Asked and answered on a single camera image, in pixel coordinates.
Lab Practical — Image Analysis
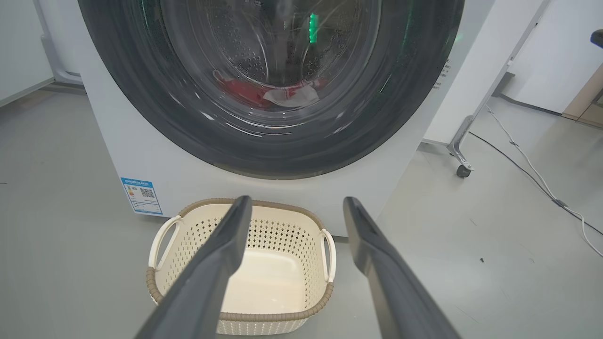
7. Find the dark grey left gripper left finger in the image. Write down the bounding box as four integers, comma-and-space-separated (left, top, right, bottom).
135, 196, 253, 339

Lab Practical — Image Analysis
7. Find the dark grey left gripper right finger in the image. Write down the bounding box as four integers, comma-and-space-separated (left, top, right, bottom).
343, 197, 460, 339

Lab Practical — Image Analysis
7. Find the red Bulls 23 garment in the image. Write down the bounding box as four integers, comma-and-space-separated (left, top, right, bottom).
213, 71, 275, 109

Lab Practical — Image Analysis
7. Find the dark round glass washer door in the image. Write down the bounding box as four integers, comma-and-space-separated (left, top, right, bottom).
78, 0, 465, 180

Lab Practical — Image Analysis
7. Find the red and white striped garment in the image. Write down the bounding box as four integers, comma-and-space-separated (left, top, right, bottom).
262, 79, 330, 108

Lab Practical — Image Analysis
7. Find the cream perforated laundry basket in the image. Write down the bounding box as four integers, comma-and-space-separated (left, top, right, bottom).
146, 198, 337, 336

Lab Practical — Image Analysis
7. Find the white washing machine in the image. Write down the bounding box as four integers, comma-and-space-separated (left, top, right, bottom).
75, 0, 495, 237

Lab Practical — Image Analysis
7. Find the blue white energy label sticker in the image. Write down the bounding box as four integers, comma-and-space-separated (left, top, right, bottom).
121, 178, 163, 216

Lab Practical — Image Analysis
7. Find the grey wheeled stand leg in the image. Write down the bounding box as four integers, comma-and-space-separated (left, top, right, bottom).
422, 0, 552, 178

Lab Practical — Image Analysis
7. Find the light wooden furniture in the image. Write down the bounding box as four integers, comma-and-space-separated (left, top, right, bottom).
562, 64, 603, 128

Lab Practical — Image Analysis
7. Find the black floor cable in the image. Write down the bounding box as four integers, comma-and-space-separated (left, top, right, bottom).
469, 132, 603, 236

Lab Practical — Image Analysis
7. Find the white floor cable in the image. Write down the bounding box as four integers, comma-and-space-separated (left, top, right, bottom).
485, 106, 603, 258

